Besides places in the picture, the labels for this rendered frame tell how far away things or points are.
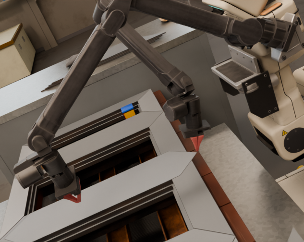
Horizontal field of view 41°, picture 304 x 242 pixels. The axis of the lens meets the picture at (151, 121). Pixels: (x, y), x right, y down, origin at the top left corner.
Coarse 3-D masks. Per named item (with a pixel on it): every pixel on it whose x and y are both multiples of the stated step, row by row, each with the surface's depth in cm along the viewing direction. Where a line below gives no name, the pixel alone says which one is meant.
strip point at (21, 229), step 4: (28, 216) 150; (24, 220) 148; (28, 220) 147; (20, 224) 147; (24, 224) 146; (28, 224) 145; (16, 228) 146; (20, 228) 145; (24, 228) 144; (12, 232) 145; (16, 232) 144; (20, 232) 143; (24, 232) 142; (8, 236) 144; (12, 236) 142; (16, 236) 142; (20, 236) 141; (24, 236) 140; (8, 240) 141; (12, 240) 140; (16, 240) 139; (20, 240) 139; (24, 240) 138
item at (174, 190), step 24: (96, 120) 206; (120, 144) 176; (144, 192) 136; (168, 192) 136; (24, 216) 151; (96, 216) 136; (120, 216) 136; (0, 240) 143; (48, 240) 136; (72, 240) 136
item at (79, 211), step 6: (84, 192) 150; (84, 198) 146; (72, 204) 146; (78, 204) 144; (84, 204) 143; (90, 204) 141; (72, 210) 142; (78, 210) 141; (84, 210) 139; (90, 210) 138; (72, 216) 139; (78, 216) 138; (84, 216) 136; (72, 222) 136
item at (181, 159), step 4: (172, 152) 150; (176, 152) 149; (180, 152) 148; (184, 152) 147; (172, 156) 148; (176, 156) 147; (180, 156) 146; (184, 156) 145; (188, 156) 144; (176, 160) 144; (180, 160) 143; (184, 160) 142; (188, 160) 141; (176, 164) 142; (180, 164) 141; (184, 164) 140; (176, 168) 140; (180, 168) 139; (184, 168) 138; (180, 172) 137
